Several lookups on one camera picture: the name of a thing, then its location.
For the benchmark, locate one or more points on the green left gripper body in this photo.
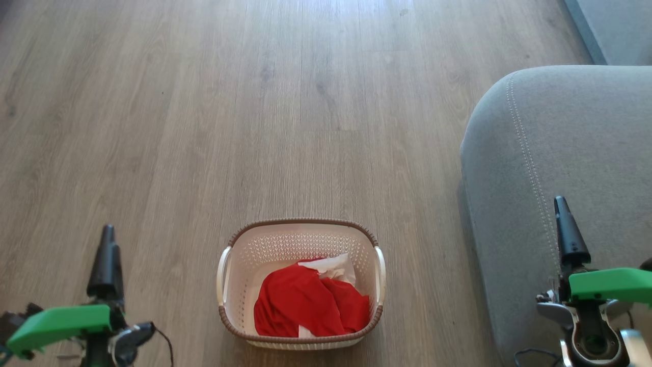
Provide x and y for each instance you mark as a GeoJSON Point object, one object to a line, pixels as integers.
{"type": "Point", "coordinates": [61, 321]}

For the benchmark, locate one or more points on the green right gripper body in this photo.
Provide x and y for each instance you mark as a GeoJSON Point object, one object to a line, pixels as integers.
{"type": "Point", "coordinates": [611, 285]}

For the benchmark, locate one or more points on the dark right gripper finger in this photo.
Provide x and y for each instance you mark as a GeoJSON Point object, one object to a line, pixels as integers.
{"type": "Point", "coordinates": [569, 234]}
{"type": "Point", "coordinates": [648, 264]}

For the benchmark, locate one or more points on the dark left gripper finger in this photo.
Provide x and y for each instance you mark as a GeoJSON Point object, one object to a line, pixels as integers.
{"type": "Point", "coordinates": [118, 280]}
{"type": "Point", "coordinates": [104, 265]}

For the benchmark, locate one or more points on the red cloth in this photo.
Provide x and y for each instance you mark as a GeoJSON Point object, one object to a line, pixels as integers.
{"type": "Point", "coordinates": [300, 300]}

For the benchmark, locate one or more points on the white cloth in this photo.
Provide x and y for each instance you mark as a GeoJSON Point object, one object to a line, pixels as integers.
{"type": "Point", "coordinates": [333, 265]}

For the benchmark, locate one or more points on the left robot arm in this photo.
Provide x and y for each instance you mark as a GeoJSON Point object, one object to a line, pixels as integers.
{"type": "Point", "coordinates": [130, 339]}

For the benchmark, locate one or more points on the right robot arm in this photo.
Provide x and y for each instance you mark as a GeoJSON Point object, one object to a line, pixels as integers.
{"type": "Point", "coordinates": [591, 341]}

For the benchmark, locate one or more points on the cream laundry basket brown rim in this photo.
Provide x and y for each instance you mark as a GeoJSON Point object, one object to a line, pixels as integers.
{"type": "Point", "coordinates": [285, 244]}

